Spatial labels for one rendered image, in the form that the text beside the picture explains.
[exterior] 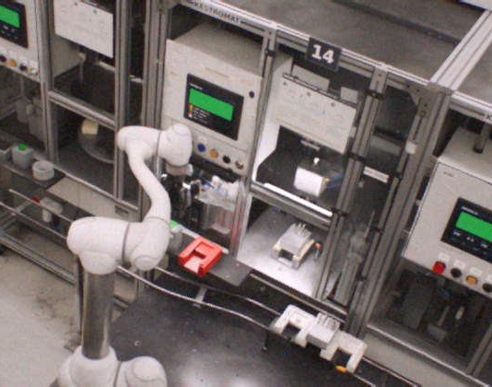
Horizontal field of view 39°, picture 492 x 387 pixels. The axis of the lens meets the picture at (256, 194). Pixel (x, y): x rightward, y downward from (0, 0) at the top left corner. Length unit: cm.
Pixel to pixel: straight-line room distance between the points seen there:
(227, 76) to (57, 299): 198
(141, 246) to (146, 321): 88
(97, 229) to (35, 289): 190
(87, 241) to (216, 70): 81
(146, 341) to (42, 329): 106
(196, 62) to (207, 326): 117
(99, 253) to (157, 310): 89
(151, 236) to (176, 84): 72
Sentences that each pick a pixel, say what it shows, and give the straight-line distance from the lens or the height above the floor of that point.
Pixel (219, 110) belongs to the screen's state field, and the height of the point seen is 164.
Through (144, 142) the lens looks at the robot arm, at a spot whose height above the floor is 150.
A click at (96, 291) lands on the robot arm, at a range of 246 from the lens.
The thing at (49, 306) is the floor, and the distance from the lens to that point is 411.
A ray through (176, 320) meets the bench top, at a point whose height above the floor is 68.
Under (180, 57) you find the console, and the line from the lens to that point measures 272.
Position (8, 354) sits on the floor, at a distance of 393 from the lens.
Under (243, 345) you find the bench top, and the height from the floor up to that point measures 68.
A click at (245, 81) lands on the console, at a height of 179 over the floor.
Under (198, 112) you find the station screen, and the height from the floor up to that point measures 159.
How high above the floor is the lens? 309
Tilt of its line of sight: 39 degrees down
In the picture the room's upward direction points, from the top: 10 degrees clockwise
